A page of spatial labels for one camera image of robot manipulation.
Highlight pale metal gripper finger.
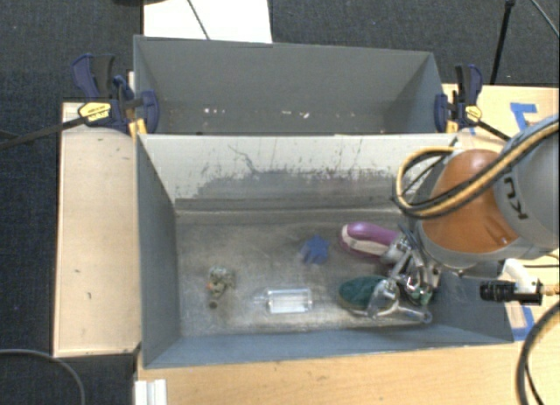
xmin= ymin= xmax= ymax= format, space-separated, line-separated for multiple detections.
xmin=374 ymin=300 xmax=434 ymax=325
xmin=366 ymin=279 xmax=400 ymax=318

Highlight dark green round sponge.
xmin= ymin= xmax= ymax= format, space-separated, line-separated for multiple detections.
xmin=338 ymin=276 xmax=387 ymax=311

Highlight purple and white toy eggplant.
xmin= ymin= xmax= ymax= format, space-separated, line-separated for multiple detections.
xmin=339 ymin=221 xmax=402 ymax=261

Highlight small blue toy hand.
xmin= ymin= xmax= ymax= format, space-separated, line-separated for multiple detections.
xmin=297 ymin=234 xmax=331 ymax=266

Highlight grey metal bin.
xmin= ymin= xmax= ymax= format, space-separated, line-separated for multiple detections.
xmin=132 ymin=34 xmax=515 ymax=370

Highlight green camouflage toy figure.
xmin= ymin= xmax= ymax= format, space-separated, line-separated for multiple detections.
xmin=206 ymin=264 xmax=238 ymax=311

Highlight pale wood flat board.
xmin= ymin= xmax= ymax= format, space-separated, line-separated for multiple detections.
xmin=52 ymin=101 xmax=144 ymax=359

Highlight black cylinder on white bracket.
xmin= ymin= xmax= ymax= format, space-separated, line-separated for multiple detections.
xmin=479 ymin=258 xmax=560 ymax=306

